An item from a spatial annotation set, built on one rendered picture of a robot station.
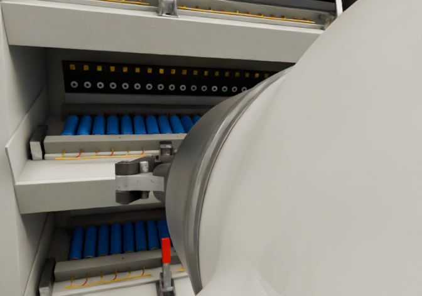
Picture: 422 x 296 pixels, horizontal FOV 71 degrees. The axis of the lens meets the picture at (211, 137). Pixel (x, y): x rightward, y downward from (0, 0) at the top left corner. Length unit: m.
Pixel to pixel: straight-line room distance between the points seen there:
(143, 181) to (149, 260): 0.34
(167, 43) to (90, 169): 0.19
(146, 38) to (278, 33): 0.18
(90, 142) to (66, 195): 0.07
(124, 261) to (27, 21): 0.35
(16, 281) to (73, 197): 0.12
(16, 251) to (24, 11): 0.28
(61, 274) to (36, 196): 0.15
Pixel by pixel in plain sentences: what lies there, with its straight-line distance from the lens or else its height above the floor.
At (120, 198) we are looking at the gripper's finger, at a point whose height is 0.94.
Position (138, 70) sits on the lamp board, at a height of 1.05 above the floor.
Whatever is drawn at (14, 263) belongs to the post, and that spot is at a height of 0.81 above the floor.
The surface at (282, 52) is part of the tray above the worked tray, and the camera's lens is 0.46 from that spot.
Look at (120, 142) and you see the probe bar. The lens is 0.43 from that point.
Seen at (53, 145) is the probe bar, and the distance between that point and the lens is 0.44.
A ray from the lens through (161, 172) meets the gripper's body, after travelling 0.17.
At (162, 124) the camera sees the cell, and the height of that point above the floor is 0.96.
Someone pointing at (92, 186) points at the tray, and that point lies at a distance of 0.40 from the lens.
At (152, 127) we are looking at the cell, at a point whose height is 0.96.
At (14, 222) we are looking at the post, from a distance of 0.42.
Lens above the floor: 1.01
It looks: 8 degrees down
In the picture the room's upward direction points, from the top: 1 degrees clockwise
